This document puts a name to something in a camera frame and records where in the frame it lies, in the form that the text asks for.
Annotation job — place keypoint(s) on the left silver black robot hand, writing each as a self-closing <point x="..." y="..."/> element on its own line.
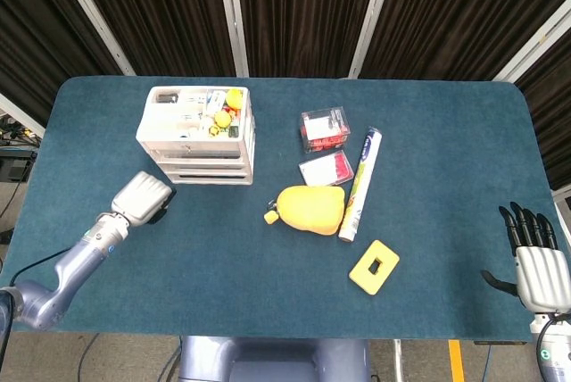
<point x="140" y="199"/>

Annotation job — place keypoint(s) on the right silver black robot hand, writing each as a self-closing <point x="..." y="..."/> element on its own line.
<point x="542" y="279"/>

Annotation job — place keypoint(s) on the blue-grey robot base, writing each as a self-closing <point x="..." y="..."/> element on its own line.
<point x="272" y="359"/>

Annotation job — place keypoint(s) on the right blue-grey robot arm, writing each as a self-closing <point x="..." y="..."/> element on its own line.
<point x="560" y="355"/>

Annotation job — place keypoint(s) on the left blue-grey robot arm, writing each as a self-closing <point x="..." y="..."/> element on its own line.
<point x="76" y="261"/>

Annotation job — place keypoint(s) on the white plastic block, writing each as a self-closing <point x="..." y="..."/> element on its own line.
<point x="216" y="99"/>

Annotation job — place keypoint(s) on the red packet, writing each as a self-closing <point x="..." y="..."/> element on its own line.
<point x="323" y="170"/>

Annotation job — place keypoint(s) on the tall clear box red contents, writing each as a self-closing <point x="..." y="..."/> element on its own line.
<point x="325" y="130"/>

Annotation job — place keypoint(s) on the white plastic drawer organizer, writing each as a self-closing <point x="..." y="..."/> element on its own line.
<point x="196" y="154"/>

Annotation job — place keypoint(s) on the small black item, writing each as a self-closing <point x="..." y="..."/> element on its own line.
<point x="166" y="97"/>

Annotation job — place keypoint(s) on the blue felt table cover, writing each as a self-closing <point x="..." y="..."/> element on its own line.
<point x="223" y="275"/>

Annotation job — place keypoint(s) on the small red item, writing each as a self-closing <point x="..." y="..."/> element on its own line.
<point x="231" y="110"/>

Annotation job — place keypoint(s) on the small yellow pouch charm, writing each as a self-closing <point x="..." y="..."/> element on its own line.
<point x="270" y="218"/>

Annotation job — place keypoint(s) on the dark brown curtain panel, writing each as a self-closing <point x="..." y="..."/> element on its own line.
<point x="459" y="7"/>
<point x="165" y="11"/>
<point x="35" y="20"/>
<point x="555" y="123"/>
<point x="303" y="11"/>

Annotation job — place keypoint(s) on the white table leg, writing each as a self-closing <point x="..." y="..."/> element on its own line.
<point x="398" y="362"/>

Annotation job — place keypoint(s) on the white printed tube roll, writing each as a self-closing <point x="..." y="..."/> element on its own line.
<point x="360" y="185"/>

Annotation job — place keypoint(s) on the white metal frame post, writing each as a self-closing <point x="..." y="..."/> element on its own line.
<point x="92" y="14"/>
<point x="232" y="20"/>
<point x="535" y="43"/>
<point x="370" y="20"/>
<point x="18" y="112"/>

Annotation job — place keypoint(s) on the yellow foam rectangular frame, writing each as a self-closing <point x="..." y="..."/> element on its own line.
<point x="363" y="277"/>

